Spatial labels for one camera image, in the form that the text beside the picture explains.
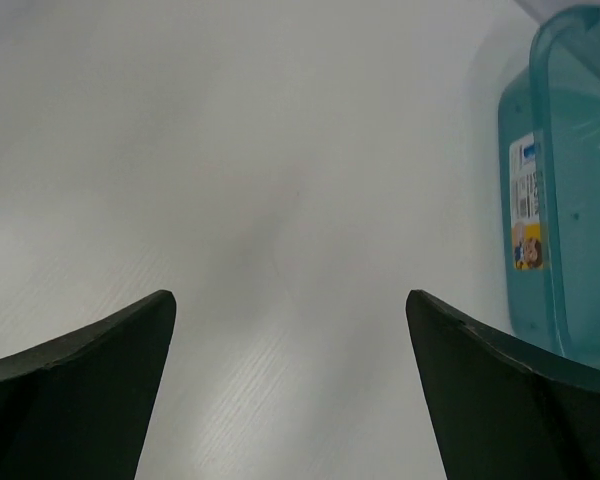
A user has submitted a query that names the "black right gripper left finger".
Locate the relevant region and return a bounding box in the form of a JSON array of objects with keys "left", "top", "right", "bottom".
[{"left": 0, "top": 290, "right": 176, "bottom": 479}]

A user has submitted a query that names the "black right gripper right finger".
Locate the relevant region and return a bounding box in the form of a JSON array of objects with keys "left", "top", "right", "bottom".
[{"left": 405, "top": 290, "right": 600, "bottom": 479}]

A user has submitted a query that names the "teal plastic tray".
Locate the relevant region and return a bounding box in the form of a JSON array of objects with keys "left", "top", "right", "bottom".
[{"left": 498, "top": 4, "right": 600, "bottom": 369}]

